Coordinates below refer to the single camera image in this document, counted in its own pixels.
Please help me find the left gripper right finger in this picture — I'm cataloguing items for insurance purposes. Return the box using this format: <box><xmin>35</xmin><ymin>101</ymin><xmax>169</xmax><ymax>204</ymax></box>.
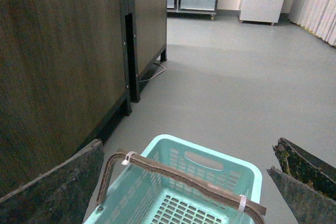
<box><xmin>267</xmin><ymin>137</ymin><xmax>335</xmax><ymax>223</ymax></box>

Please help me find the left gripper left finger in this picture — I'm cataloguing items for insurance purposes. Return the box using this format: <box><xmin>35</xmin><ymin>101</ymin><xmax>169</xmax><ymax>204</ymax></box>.
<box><xmin>1</xmin><ymin>140</ymin><xmax>104</xmax><ymax>223</ymax></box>

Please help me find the white floor cable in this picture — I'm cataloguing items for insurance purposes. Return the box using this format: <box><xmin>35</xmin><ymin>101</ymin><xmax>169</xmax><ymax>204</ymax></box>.
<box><xmin>139</xmin><ymin>62</ymin><xmax>166</xmax><ymax>82</ymax></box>

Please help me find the white curtain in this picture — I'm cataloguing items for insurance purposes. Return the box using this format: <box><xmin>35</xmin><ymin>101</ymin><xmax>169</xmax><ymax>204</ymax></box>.
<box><xmin>289</xmin><ymin>0</ymin><xmax>335</xmax><ymax>48</ymax></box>

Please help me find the dark wooden display stand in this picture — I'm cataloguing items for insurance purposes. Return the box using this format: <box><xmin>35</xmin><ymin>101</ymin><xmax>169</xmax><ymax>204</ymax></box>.
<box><xmin>1</xmin><ymin>0</ymin><xmax>167</xmax><ymax>196</ymax></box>

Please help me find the light blue plastic basket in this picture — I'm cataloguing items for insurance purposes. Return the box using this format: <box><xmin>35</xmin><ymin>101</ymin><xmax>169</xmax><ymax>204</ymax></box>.
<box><xmin>87</xmin><ymin>134</ymin><xmax>266</xmax><ymax>223</ymax></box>

